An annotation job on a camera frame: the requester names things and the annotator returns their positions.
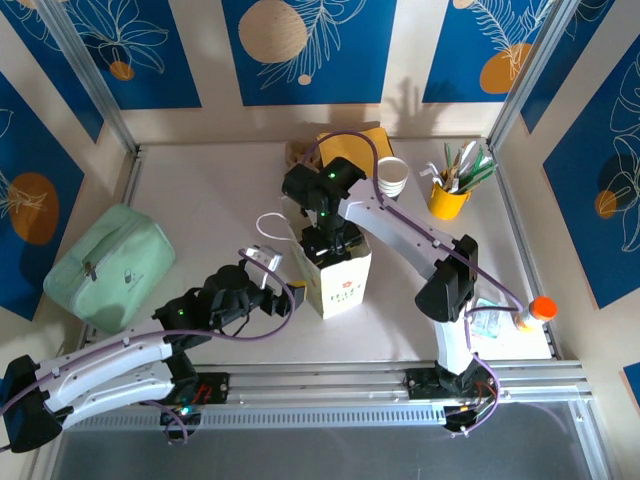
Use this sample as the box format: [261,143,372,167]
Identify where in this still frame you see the white paper takeout bag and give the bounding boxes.
[254,197,374,321]

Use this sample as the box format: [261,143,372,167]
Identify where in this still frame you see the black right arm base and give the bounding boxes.
[403,367,501,401]

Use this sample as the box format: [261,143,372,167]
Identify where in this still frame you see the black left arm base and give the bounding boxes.
[187,370,232,407]

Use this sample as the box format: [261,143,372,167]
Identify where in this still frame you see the cardboard cup carrier stack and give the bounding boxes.
[284,141,321,170]

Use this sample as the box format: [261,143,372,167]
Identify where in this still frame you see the white paper cup stack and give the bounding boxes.
[375,156,410,201]

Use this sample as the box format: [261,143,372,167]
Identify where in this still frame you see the yellow napkin stack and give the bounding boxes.
[315,126,394,169]

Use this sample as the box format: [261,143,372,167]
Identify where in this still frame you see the mint green zipper pouch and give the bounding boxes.
[42,203,177,335]

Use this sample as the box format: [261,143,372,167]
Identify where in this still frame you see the yellow utensil holder cup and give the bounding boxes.
[427,175,472,222]

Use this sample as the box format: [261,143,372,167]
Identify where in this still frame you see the grey metal sheet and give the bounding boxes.
[29,402,601,480]

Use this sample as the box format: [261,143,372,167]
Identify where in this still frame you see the clear plastic wipes packet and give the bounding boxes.
[467,298,504,342]

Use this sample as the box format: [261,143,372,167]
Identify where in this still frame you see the orange capped bottle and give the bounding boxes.
[514,295,559,335]

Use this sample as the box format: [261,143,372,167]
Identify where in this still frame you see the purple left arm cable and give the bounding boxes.
[0,248,296,446]

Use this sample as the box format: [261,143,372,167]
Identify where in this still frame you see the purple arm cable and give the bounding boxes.
[299,128,529,444]
[0,248,296,446]

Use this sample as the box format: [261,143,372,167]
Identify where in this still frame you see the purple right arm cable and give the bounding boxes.
[299,128,529,444]

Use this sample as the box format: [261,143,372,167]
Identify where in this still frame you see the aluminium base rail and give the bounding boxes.
[42,359,594,409]

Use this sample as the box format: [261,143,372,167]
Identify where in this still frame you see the grey slotted cable duct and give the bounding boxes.
[62,405,449,432]

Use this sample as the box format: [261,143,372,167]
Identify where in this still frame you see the aluminium frame post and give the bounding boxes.
[487,0,574,151]
[37,0,141,156]

